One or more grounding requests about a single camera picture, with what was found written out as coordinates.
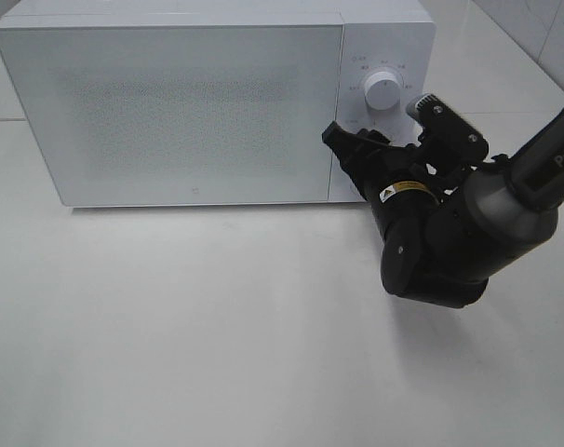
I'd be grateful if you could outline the white microwave oven body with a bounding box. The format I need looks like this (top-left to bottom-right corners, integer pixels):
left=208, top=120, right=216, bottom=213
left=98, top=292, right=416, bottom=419
left=0, top=1, right=436, bottom=208

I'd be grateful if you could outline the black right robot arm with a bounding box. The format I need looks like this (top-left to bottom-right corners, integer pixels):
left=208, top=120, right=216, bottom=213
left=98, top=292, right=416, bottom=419
left=322, top=94, right=564, bottom=308

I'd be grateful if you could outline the upper white power knob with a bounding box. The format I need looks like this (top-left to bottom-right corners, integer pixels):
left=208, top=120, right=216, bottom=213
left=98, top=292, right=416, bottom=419
left=363, top=67, right=403, bottom=111

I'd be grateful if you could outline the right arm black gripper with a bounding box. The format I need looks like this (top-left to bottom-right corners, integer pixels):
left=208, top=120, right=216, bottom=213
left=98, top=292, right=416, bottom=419
left=322, top=93, right=489, bottom=308

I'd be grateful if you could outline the white microwave door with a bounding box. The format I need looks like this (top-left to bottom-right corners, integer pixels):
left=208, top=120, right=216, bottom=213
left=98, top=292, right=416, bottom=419
left=0, top=26, right=342, bottom=208

